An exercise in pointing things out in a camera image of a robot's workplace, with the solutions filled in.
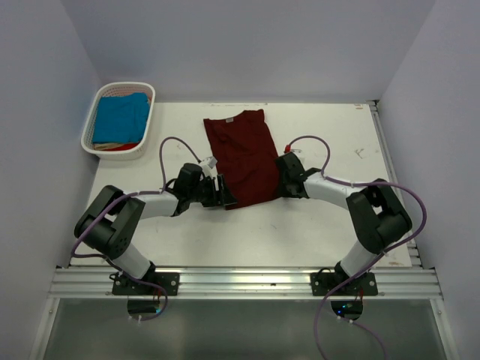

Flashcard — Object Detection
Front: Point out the aluminium table front rail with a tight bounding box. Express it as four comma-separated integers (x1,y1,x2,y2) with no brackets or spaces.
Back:
47,266,443,300

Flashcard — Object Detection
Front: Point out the aluminium table right rail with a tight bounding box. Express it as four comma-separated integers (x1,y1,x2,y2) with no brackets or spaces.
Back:
367,100,423,269

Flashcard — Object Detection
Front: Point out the blue folded t shirt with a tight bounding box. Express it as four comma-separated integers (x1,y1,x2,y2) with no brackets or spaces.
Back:
92,92,150,144

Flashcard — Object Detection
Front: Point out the red folded t shirt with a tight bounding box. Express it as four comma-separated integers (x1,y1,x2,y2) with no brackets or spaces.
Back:
111,143,139,152

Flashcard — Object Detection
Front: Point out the white plastic laundry basket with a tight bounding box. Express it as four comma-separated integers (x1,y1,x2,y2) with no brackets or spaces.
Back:
81,82,156,161

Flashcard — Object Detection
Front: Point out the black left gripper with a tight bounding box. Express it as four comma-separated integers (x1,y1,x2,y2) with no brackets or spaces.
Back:
188,174,235,208

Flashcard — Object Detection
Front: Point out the aluminium table rail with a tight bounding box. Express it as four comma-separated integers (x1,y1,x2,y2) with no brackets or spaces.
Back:
367,100,423,269
47,266,443,300

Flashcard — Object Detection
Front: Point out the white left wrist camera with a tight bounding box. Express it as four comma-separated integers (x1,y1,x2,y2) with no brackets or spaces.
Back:
199,156,218,176

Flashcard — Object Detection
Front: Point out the beige folded t shirt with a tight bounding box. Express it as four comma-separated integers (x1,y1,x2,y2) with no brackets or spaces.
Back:
92,142,123,151

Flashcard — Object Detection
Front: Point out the dark red t shirt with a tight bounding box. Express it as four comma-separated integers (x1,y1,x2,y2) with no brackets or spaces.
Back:
203,109,279,210

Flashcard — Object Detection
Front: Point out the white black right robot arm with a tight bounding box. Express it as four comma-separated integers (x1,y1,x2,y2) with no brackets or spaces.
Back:
275,152,413,295

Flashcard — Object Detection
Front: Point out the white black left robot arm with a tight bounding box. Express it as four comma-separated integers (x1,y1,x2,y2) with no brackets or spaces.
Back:
74,163,237,295

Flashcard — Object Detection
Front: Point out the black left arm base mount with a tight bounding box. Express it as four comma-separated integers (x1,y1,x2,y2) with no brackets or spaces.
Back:
109,265,180,296

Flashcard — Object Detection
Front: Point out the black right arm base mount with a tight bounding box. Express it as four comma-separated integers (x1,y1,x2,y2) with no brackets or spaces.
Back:
310,268,379,296

